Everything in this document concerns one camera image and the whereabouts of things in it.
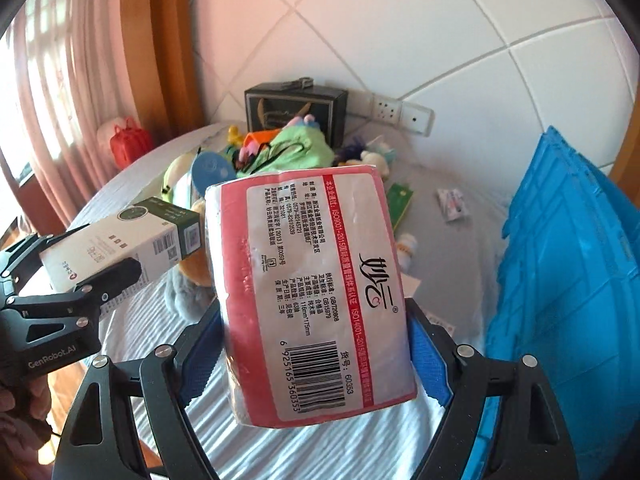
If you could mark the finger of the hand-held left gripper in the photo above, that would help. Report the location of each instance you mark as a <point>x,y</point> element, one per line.
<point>120,272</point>
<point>20,255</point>

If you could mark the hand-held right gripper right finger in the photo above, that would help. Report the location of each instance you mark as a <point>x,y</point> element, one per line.
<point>430,360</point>

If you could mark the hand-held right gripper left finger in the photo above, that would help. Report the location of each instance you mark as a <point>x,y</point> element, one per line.
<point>202,360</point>

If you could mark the white green carton box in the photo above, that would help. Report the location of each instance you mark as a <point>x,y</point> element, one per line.
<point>125,240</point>

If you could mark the red bordered tissue pack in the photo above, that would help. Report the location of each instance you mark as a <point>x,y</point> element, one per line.
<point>310,285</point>

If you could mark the blue plastic storage crate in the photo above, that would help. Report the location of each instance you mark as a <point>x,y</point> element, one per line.
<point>560,260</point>

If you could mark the person's left hand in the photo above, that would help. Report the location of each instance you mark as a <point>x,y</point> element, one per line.
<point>12,402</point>

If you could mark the grey plush toy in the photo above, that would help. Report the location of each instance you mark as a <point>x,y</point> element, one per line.
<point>185,300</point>

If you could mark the brown teddy bear plush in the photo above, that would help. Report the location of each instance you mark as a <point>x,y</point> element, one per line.
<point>195,270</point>

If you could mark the pale green round plush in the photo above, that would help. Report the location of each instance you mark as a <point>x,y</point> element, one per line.
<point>175,175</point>

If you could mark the small white medicine bottle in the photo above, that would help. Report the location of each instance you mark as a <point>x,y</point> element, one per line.
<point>407,247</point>

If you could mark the small red bag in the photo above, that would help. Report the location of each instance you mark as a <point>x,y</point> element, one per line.
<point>130,142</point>

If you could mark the small white sachet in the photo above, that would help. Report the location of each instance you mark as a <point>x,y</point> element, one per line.
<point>452,205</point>

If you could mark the small green box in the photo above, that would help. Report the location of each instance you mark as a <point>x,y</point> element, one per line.
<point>400,202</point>

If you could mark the pink curtain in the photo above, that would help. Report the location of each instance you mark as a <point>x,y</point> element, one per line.
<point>60,85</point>

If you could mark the green yellow small toy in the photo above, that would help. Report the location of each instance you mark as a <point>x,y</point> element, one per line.
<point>232,134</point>

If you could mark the orange plush toy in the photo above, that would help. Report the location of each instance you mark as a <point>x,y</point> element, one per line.
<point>252,141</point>

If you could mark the white teal plush toy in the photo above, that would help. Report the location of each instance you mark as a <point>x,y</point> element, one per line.
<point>377,155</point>

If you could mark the green plush toy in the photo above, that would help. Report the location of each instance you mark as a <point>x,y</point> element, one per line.
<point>300,152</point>

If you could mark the black box with metal clip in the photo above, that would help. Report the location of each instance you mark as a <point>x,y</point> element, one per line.
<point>280,110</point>

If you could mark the wooden window frame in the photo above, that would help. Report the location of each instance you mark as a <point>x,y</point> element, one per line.
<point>172,35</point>

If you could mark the wooden door frame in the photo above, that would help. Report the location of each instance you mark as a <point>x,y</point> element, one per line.
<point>627,170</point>

